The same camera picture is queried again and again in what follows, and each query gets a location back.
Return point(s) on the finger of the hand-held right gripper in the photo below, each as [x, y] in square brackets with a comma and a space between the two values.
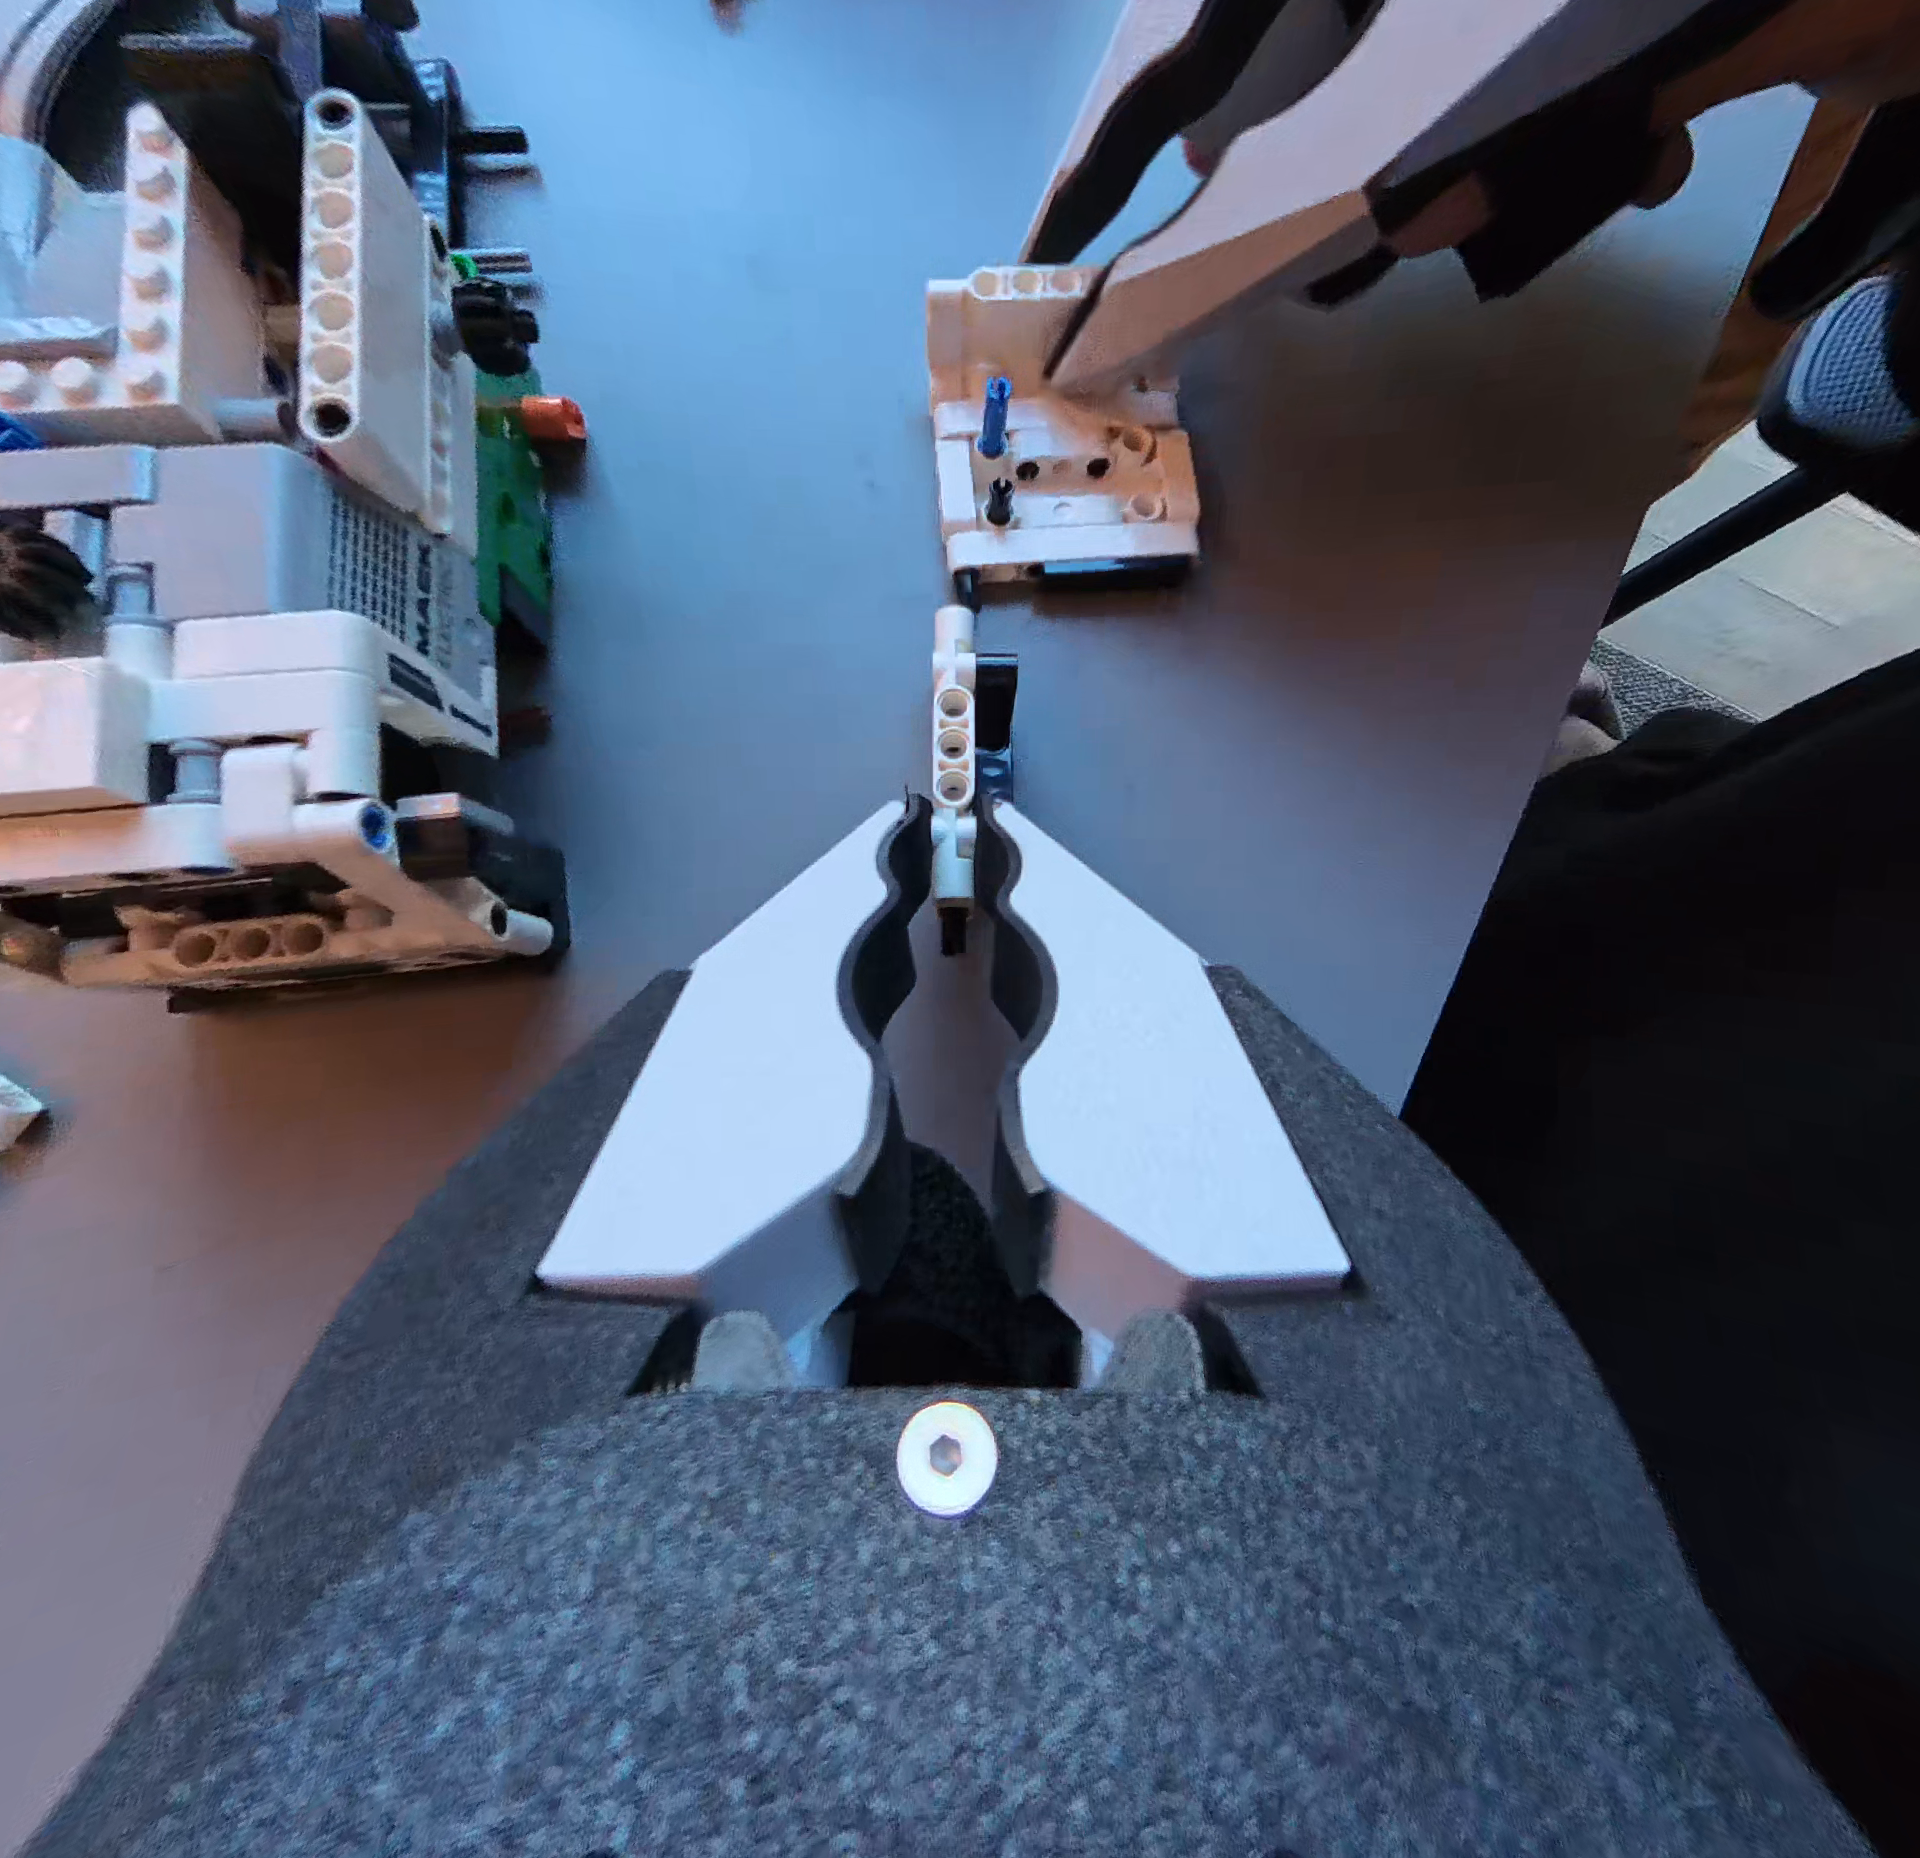
[1440, 73]
[1186, 26]

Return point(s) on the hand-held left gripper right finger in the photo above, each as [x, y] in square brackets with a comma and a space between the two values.
[1172, 1123]

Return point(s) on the white lego panel assembly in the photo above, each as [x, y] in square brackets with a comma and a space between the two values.
[1108, 529]

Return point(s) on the white green lego truck model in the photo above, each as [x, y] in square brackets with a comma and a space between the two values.
[255, 536]

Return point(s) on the black mesh office chair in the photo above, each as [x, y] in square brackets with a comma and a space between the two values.
[1854, 375]

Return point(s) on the person's right hand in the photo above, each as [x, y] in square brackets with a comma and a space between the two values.
[1814, 43]

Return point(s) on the white angled lego beam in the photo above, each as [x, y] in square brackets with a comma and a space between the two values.
[951, 642]

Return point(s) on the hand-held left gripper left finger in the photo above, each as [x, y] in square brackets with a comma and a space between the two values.
[705, 1123]

